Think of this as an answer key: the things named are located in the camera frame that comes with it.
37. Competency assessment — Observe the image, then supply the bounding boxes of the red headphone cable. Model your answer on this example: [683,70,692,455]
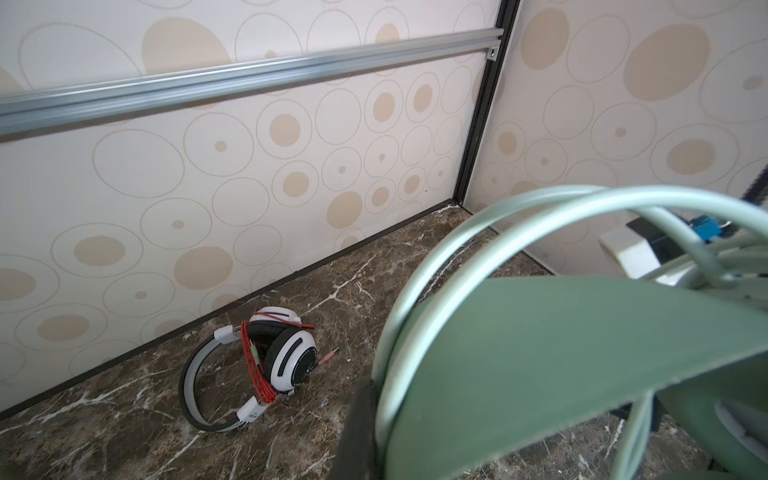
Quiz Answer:
[239,310,340,406]

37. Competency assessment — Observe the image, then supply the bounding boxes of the white black headphones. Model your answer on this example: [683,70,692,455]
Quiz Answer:
[179,306,318,433]

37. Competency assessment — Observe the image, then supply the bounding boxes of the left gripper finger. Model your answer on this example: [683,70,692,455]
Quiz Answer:
[327,379,380,480]

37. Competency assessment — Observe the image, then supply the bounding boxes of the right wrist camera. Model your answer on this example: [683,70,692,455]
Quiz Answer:
[599,214,738,290]

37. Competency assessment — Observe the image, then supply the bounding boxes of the horizontal aluminium rail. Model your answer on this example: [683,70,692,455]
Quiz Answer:
[1,28,504,139]

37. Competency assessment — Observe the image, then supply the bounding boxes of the mint green headphones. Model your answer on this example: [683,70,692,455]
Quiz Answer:
[372,185,767,479]

